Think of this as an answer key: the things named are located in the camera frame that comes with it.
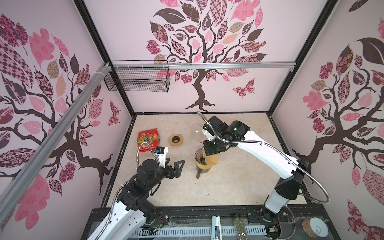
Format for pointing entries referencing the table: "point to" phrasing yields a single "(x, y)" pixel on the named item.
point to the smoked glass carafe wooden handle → (198, 173)
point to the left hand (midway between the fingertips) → (177, 163)
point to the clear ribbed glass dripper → (199, 157)
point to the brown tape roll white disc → (315, 227)
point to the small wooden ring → (175, 140)
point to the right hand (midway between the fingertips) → (205, 150)
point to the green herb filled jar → (240, 228)
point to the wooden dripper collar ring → (205, 167)
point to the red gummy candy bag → (152, 136)
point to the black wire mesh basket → (138, 76)
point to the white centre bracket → (216, 222)
